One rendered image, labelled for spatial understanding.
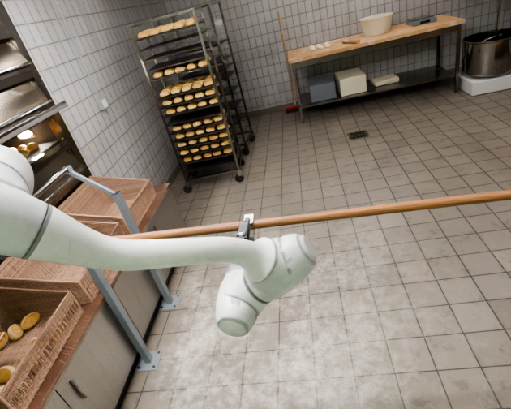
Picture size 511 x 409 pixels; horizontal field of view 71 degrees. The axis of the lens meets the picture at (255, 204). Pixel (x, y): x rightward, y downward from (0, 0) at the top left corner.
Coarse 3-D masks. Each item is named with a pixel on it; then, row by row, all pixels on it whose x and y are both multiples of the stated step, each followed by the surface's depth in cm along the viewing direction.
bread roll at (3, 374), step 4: (0, 368) 156; (4, 368) 156; (8, 368) 156; (12, 368) 157; (0, 372) 156; (4, 372) 156; (8, 372) 156; (12, 372) 156; (0, 376) 156; (4, 376) 155; (8, 376) 155; (0, 380) 155; (4, 380) 155; (8, 380) 156
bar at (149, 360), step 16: (80, 176) 212; (112, 192) 216; (128, 208) 224; (128, 224) 226; (96, 272) 184; (160, 288) 254; (112, 304) 195; (176, 304) 260; (128, 320) 205; (128, 336) 209; (144, 352) 216; (160, 352) 226; (144, 368) 218
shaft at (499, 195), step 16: (496, 192) 104; (368, 208) 109; (384, 208) 108; (400, 208) 108; (416, 208) 107; (432, 208) 107; (224, 224) 117; (256, 224) 115; (272, 224) 114; (288, 224) 114
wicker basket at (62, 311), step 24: (0, 288) 180; (0, 312) 187; (24, 312) 189; (48, 312) 188; (72, 312) 187; (24, 336) 181; (48, 336) 162; (0, 360) 170; (24, 360) 147; (48, 360) 159; (0, 384) 158; (24, 384) 145; (0, 408) 138; (24, 408) 143
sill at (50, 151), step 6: (54, 144) 259; (60, 144) 261; (66, 144) 267; (48, 150) 250; (54, 150) 254; (36, 156) 243; (42, 156) 242; (48, 156) 247; (30, 162) 233; (36, 162) 236
